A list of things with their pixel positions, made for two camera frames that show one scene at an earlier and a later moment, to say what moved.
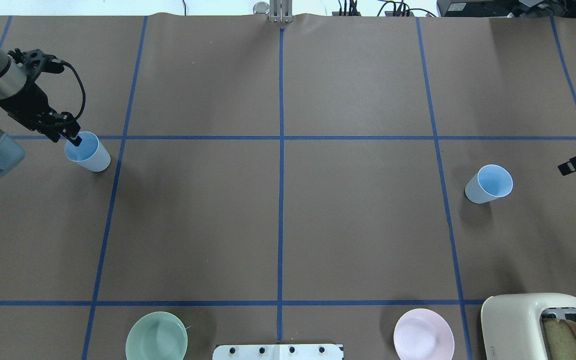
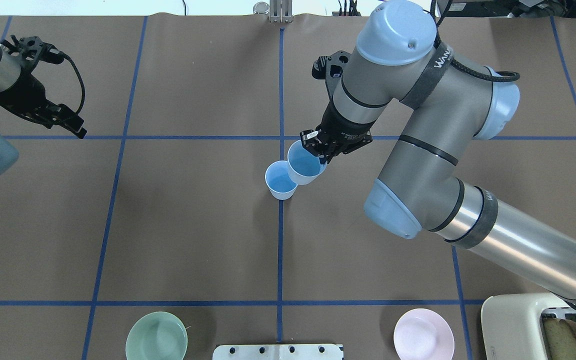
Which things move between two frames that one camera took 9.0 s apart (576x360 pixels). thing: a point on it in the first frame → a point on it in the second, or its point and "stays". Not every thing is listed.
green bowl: (157, 336) stays
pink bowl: (424, 334) stays
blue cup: (91, 153) → (280, 185)
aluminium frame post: (281, 11) stays
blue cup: (491, 182) → (304, 166)
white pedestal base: (278, 352) stays
